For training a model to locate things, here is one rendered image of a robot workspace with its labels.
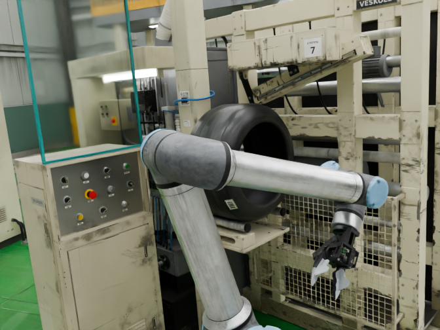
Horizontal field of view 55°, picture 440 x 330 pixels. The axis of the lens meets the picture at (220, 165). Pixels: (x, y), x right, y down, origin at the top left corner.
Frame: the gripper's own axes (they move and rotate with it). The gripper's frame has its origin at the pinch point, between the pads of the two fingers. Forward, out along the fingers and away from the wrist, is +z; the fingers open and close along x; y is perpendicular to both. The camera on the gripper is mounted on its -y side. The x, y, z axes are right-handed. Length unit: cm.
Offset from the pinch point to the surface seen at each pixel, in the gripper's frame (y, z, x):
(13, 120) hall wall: -1103, -349, -283
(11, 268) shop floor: -353, 17, -78
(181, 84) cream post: -82, -85, -58
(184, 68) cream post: -75, -90, -62
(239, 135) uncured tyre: -48, -58, -29
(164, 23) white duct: -113, -136, -83
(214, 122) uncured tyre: -56, -62, -40
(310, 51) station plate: -28, -105, -22
